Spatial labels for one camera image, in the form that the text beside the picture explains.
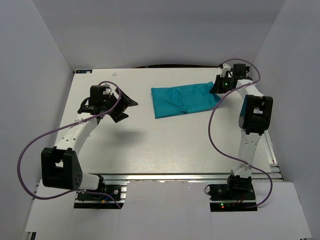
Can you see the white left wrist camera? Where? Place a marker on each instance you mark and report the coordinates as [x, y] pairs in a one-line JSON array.
[[106, 90]]

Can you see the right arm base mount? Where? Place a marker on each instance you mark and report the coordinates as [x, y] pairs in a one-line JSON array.
[[237, 195]]

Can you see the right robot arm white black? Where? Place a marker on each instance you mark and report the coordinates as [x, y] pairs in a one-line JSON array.
[[255, 113]]

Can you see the teal t-shirt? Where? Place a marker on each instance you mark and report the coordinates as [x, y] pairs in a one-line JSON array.
[[182, 100]]

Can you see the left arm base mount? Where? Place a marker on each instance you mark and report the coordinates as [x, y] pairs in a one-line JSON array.
[[111, 196]]

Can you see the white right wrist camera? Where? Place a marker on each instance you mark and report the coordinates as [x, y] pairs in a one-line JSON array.
[[225, 68]]

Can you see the blue table corner label left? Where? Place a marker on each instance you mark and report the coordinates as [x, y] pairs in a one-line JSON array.
[[83, 71]]

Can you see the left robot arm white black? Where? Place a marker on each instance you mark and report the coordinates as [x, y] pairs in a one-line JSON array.
[[60, 166]]

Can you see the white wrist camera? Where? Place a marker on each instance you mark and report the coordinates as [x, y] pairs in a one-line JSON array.
[[106, 90], [225, 68]]

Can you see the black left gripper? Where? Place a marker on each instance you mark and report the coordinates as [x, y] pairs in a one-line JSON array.
[[118, 105]]

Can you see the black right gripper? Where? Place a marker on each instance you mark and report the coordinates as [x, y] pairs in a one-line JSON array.
[[219, 85]]

